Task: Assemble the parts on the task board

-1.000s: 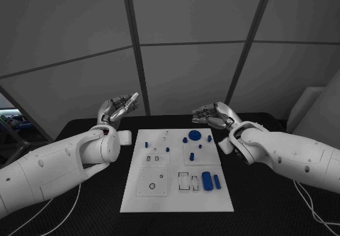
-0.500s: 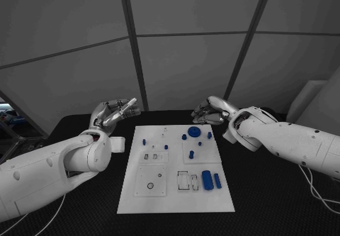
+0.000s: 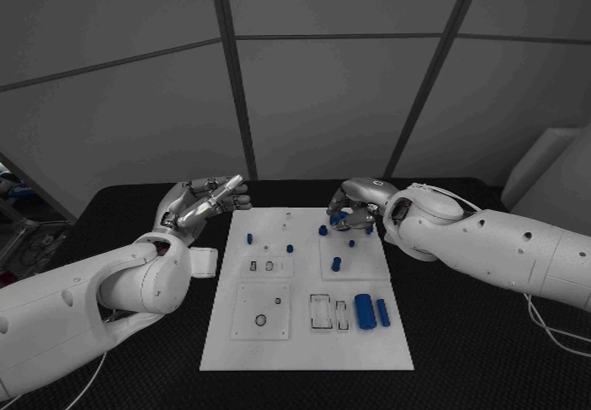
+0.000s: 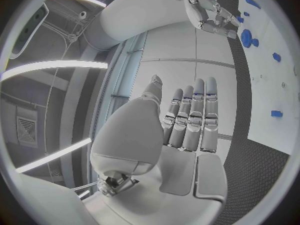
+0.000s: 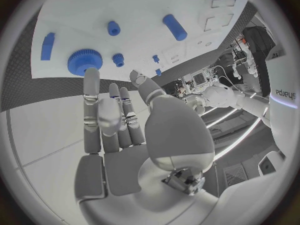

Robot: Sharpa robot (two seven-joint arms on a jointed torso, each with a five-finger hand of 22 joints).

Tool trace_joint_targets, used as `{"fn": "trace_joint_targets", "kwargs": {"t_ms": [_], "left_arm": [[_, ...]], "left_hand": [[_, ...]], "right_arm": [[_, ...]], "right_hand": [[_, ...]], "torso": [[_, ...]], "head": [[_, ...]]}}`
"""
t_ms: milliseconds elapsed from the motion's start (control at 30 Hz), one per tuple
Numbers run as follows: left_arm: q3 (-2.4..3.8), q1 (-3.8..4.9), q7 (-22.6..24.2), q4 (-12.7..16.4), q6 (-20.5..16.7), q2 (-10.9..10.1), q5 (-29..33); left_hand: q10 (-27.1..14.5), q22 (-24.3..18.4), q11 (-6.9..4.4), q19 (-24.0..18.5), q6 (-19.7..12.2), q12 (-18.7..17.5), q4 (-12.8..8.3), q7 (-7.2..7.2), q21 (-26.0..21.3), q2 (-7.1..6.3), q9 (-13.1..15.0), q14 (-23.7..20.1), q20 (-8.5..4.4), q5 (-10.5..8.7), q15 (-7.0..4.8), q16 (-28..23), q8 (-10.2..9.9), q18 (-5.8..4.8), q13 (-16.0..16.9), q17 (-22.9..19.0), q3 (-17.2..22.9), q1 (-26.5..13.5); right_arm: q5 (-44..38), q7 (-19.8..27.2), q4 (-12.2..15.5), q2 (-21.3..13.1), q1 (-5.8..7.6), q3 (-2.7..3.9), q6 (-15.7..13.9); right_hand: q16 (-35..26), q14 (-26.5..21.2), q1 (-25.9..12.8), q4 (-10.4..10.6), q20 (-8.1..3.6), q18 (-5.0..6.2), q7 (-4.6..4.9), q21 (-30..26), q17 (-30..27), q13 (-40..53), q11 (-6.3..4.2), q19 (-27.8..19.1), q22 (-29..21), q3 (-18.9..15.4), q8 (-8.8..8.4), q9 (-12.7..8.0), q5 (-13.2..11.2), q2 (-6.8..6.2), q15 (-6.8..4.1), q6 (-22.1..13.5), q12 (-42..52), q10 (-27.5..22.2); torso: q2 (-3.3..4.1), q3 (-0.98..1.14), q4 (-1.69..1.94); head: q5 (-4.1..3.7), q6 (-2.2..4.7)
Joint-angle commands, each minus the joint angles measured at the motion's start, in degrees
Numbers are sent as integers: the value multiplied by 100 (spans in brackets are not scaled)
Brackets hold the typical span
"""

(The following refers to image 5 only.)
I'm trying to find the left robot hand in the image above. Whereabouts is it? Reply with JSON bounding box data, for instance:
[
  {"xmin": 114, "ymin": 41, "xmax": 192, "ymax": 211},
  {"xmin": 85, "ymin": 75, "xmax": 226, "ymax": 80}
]
[{"xmin": 184, "ymin": 93, "xmax": 208, "ymax": 116}]

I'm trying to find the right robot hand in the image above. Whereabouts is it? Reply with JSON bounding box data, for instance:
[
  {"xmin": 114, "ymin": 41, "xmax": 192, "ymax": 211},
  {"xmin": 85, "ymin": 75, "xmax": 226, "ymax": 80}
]
[{"xmin": 73, "ymin": 67, "xmax": 222, "ymax": 225}]

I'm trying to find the white task board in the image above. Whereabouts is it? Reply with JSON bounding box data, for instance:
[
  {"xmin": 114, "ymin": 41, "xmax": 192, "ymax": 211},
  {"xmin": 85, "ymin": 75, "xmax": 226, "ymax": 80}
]
[{"xmin": 30, "ymin": 0, "xmax": 250, "ymax": 83}]

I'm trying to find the cluttered workshop desk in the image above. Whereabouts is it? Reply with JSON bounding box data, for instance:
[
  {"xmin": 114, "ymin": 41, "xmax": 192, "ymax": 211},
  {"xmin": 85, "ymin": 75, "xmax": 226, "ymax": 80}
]
[{"xmin": 163, "ymin": 67, "xmax": 227, "ymax": 99}]

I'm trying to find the blue long cylinder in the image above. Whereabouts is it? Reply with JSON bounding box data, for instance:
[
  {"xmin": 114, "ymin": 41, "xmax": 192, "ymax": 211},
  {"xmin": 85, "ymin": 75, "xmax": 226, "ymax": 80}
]
[{"xmin": 161, "ymin": 14, "xmax": 189, "ymax": 42}]

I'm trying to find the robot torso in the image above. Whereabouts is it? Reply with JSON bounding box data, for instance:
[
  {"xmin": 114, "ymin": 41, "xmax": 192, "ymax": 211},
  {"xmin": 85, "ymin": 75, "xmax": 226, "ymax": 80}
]
[{"xmin": 253, "ymin": 12, "xmax": 300, "ymax": 156}]

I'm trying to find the small blue toothed peg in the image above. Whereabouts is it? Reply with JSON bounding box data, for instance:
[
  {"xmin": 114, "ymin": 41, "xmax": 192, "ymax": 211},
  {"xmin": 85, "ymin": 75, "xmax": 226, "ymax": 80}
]
[{"xmin": 111, "ymin": 53, "xmax": 125, "ymax": 68}]

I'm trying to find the blue short cylinder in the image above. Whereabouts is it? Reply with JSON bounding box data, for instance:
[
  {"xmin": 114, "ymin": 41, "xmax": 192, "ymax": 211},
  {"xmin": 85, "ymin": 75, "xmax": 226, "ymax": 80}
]
[{"xmin": 106, "ymin": 20, "xmax": 122, "ymax": 37}]

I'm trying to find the blue gear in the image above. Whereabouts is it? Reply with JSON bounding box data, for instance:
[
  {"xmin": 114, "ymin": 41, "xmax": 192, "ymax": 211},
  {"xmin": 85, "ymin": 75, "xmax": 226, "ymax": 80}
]
[{"xmin": 66, "ymin": 48, "xmax": 104, "ymax": 77}]

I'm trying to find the blue rectangular block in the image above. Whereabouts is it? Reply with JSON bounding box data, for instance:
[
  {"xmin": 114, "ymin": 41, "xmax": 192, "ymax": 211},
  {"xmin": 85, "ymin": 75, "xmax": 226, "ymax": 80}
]
[{"xmin": 40, "ymin": 32, "xmax": 57, "ymax": 61}]

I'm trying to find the white cable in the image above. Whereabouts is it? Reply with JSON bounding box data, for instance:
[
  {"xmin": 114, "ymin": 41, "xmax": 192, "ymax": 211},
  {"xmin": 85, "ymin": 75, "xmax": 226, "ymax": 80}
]
[{"xmin": 213, "ymin": 65, "xmax": 269, "ymax": 99}]

